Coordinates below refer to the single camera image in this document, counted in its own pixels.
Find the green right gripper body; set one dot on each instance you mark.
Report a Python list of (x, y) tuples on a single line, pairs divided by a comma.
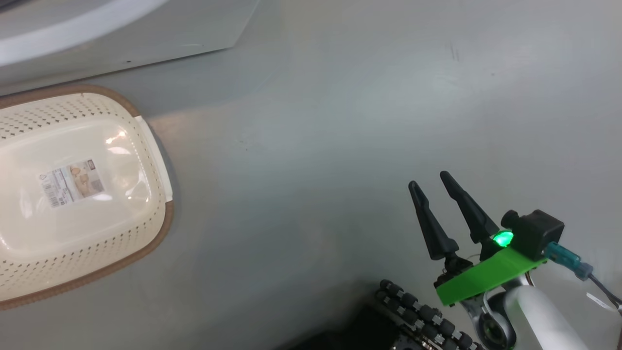
[(486, 277)]

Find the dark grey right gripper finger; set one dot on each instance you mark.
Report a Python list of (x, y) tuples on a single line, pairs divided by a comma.
[(474, 218), (435, 233)]

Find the black roller robot base wheel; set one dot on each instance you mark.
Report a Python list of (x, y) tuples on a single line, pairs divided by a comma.
[(423, 316)]

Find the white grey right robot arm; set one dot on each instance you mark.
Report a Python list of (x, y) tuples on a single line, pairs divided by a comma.
[(539, 321)]

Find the cream basket with brown rim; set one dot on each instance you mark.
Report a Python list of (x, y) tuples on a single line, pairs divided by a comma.
[(97, 253)]

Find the white front-load washing machine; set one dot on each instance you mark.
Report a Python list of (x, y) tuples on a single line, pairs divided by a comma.
[(146, 39)]

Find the paper product label in basket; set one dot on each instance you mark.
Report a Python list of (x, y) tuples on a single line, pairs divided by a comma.
[(73, 183)]

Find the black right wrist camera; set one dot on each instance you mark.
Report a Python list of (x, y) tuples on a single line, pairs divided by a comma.
[(537, 233)]

